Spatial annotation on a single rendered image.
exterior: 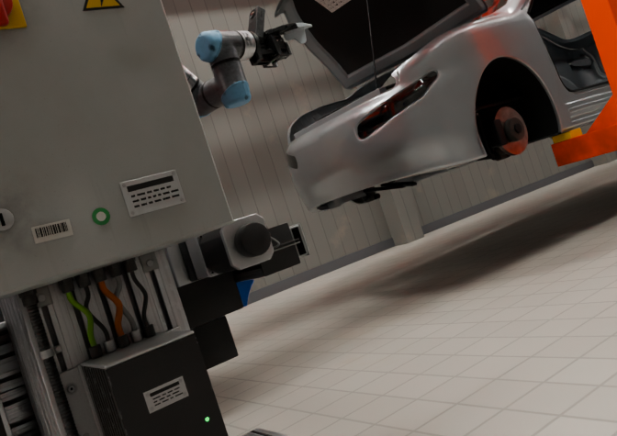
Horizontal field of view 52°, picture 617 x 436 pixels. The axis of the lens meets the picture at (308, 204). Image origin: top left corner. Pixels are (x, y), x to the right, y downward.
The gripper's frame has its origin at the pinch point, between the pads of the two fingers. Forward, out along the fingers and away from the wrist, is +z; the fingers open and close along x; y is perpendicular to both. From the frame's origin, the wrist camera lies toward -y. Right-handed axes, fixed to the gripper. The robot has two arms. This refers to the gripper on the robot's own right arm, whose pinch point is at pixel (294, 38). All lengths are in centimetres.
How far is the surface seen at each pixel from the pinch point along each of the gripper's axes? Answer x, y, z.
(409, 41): -121, -70, 288
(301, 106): -391, -140, 468
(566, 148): -52, 54, 293
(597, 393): 19, 127, 34
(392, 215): -381, 31, 534
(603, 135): -26, 57, 287
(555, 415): 12, 127, 20
